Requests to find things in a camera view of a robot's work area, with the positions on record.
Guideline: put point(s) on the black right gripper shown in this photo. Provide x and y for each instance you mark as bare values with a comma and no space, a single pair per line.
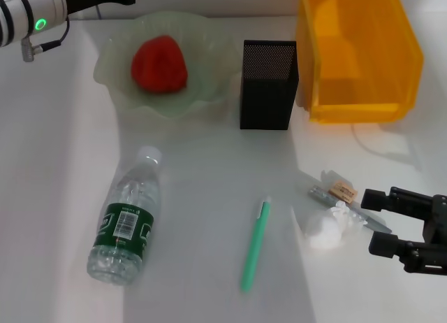
440,218

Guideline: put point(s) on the white paper ball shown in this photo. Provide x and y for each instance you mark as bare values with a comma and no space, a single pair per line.
323,232

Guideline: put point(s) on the orange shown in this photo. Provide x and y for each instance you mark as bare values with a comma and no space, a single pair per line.
159,66

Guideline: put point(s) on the mint green pen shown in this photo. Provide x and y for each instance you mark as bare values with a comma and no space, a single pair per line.
256,242

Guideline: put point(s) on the clear water bottle green label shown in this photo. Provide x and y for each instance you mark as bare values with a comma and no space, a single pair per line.
129,197

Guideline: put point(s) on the white eraser tan sleeve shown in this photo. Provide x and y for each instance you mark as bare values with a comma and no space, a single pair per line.
345,192

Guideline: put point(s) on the silver glitter pen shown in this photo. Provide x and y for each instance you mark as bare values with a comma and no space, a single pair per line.
319,194

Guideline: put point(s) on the green glass fruit plate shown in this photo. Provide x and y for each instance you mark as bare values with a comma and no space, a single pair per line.
209,57

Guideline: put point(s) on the black mesh pen holder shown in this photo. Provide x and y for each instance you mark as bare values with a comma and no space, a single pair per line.
265,102

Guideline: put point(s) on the yellow plastic bin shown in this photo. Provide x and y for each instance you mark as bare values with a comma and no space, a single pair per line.
366,57

